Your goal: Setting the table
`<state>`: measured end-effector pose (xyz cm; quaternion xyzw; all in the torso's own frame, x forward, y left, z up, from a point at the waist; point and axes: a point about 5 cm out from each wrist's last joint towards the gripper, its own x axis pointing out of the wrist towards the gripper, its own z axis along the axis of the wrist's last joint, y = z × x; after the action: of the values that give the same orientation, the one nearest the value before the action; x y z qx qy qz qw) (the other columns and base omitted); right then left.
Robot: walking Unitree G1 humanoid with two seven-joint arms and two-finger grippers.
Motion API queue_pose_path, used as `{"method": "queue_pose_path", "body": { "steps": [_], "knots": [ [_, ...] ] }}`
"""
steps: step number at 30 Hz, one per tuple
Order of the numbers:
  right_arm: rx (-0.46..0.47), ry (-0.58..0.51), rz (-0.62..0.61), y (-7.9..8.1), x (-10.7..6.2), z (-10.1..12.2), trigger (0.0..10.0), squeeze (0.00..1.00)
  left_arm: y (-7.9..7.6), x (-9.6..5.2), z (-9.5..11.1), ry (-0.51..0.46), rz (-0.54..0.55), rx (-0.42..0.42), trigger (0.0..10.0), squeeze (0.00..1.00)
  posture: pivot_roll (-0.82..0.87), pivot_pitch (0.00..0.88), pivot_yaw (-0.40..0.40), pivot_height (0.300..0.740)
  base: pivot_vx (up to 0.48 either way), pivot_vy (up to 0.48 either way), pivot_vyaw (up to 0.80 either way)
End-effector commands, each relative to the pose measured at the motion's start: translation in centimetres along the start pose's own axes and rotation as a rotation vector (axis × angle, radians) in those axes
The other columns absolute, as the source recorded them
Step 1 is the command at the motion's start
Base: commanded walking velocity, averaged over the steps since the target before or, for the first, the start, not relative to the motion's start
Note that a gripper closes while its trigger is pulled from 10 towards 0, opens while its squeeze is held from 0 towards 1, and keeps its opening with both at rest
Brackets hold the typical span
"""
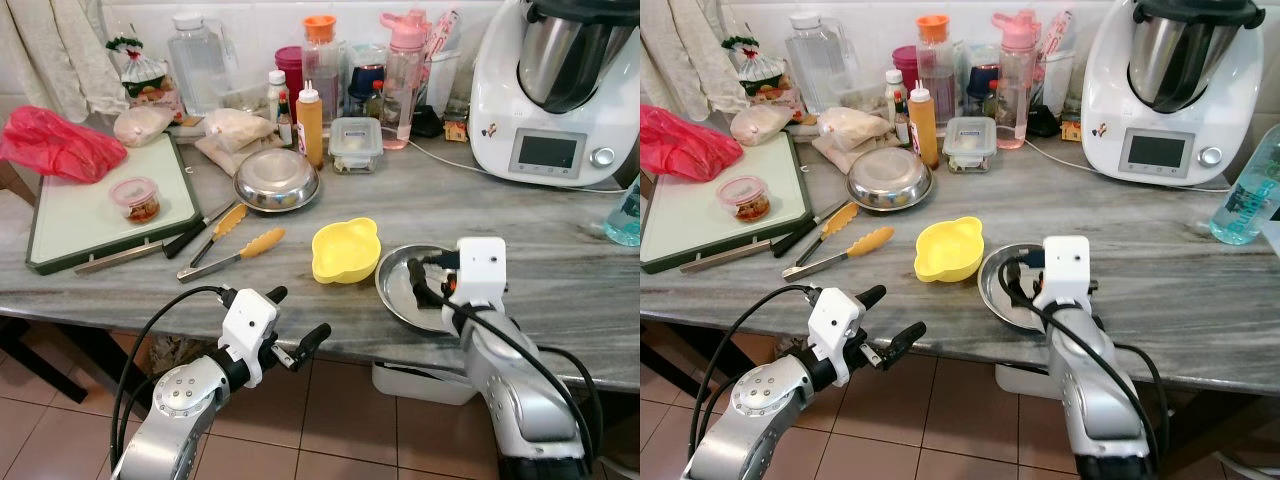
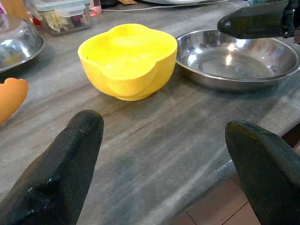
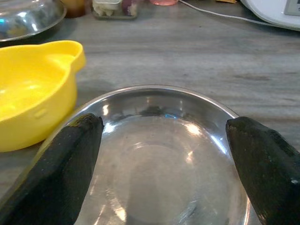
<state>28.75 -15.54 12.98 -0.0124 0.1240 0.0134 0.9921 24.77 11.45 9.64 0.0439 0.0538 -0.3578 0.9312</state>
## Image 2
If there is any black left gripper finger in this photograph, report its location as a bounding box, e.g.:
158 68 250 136
217 0 289 40
0 109 105 225
225 120 300 225

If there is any shallow steel bowl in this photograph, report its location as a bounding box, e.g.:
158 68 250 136
175 30 300 93

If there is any orange plastic bowl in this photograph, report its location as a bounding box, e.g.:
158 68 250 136
0 77 29 127

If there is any yellow plastic bowl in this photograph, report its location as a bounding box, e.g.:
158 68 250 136
77 23 178 102

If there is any steel plate with domed lid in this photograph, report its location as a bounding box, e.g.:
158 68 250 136
0 14 46 73

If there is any clear lidded food container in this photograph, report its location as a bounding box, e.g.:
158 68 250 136
35 0 91 37

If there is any pink plastic cup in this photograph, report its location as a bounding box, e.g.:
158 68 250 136
90 0 102 17

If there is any white cable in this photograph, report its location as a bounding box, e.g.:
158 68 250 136
101 0 232 12

